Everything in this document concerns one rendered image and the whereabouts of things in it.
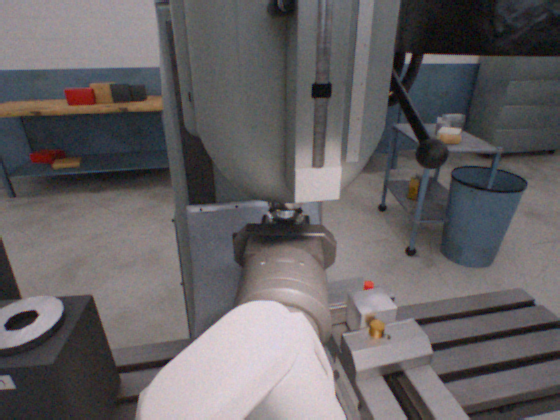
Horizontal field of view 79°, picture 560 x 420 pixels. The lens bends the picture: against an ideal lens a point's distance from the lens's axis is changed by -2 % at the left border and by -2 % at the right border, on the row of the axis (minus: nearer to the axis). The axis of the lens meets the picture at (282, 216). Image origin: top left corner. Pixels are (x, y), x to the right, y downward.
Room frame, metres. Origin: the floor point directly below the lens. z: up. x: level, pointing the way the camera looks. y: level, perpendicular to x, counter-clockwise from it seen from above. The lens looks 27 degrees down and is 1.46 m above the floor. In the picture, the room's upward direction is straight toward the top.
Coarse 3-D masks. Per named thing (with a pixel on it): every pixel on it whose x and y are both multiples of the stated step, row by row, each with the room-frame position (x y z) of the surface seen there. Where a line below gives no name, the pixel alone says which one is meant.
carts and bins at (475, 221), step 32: (448, 128) 2.51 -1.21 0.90; (384, 192) 2.93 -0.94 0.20; (416, 192) 2.54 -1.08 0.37; (448, 192) 2.69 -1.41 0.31; (480, 192) 2.03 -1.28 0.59; (512, 192) 1.98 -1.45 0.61; (416, 224) 2.17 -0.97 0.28; (448, 224) 2.19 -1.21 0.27; (480, 224) 2.02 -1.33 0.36; (0, 256) 1.47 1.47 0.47; (448, 256) 2.14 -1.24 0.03; (480, 256) 2.02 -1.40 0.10; (0, 288) 1.40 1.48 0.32
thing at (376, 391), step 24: (336, 288) 0.54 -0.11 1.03; (360, 288) 0.54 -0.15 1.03; (384, 288) 0.48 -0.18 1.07; (336, 312) 0.44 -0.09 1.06; (336, 336) 0.41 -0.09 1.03; (336, 360) 0.39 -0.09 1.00; (336, 384) 0.36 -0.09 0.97; (360, 384) 0.32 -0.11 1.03; (384, 384) 0.32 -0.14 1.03; (408, 384) 0.33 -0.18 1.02; (432, 384) 0.32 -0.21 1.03; (360, 408) 0.31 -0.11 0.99; (384, 408) 0.28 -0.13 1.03; (408, 408) 0.29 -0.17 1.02; (432, 408) 0.28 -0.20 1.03; (456, 408) 0.28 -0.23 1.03
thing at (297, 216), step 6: (270, 210) 0.39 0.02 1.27; (276, 210) 0.39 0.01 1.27; (300, 210) 0.39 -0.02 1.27; (270, 216) 0.38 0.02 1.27; (276, 216) 0.38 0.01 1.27; (282, 216) 0.38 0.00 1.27; (288, 216) 0.38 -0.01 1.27; (294, 216) 0.38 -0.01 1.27; (300, 216) 0.38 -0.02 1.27; (276, 222) 0.37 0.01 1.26; (282, 222) 0.37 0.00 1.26; (288, 222) 0.37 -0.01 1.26; (294, 222) 0.37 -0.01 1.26
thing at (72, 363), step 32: (0, 320) 0.31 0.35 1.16; (32, 320) 0.32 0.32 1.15; (64, 320) 0.32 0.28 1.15; (96, 320) 0.36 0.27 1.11; (0, 352) 0.27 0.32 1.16; (32, 352) 0.27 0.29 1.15; (64, 352) 0.28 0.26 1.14; (96, 352) 0.34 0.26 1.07; (0, 384) 0.25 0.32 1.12; (32, 384) 0.25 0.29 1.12; (64, 384) 0.26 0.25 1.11; (96, 384) 0.31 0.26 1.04; (0, 416) 0.25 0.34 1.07; (32, 416) 0.25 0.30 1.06; (64, 416) 0.26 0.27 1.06; (96, 416) 0.29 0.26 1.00
